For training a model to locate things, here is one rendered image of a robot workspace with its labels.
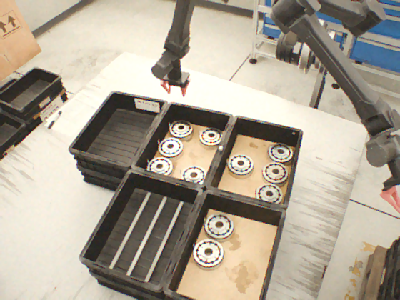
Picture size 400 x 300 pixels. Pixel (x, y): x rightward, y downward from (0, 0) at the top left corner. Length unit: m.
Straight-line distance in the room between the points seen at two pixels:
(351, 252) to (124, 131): 1.52
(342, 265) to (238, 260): 1.12
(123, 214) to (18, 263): 0.49
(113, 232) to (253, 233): 0.51
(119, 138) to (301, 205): 0.85
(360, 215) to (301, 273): 1.15
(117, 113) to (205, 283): 0.93
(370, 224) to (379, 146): 1.57
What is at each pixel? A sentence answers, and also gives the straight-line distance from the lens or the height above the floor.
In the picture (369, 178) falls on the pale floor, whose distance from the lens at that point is 2.66.
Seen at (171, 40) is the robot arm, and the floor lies 1.34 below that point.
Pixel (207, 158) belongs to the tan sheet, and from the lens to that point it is 1.46.
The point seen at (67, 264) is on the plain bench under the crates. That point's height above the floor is 0.70.
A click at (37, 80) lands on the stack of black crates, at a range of 2.79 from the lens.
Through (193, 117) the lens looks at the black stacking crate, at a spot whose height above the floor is 0.87.
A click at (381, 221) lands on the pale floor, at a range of 2.48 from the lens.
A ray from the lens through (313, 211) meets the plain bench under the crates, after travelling 1.51.
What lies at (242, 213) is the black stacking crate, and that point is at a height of 0.85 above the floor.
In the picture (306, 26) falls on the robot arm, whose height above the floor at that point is 1.54.
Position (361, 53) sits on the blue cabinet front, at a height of 0.41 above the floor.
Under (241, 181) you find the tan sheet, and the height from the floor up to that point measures 0.83.
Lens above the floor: 1.95
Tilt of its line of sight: 48 degrees down
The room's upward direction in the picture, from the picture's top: 3 degrees counter-clockwise
